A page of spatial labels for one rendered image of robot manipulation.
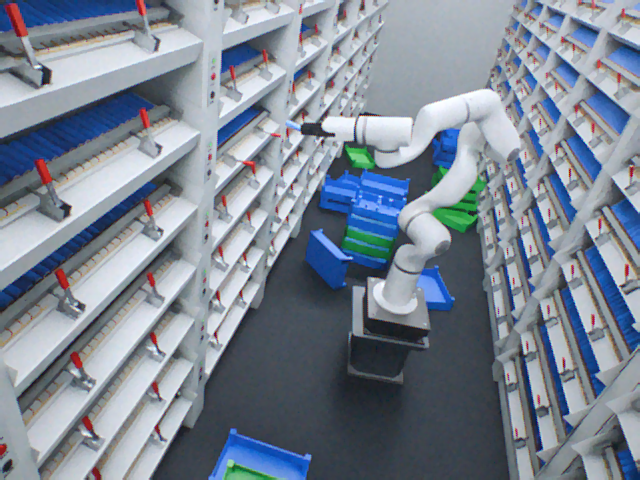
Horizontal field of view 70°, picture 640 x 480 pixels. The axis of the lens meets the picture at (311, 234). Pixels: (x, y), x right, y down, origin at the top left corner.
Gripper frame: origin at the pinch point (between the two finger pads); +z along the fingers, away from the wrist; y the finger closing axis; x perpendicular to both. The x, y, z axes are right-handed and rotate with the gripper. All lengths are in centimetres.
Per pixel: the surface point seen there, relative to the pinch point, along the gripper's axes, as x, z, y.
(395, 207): 82, -19, -113
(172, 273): 26, 26, 47
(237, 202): 26.4, 26.3, 2.6
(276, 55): -16.8, 19.2, -29.7
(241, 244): 47, 29, -2
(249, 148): 7.5, 20.7, -0.4
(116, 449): 64, 35, 75
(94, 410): 45, 33, 78
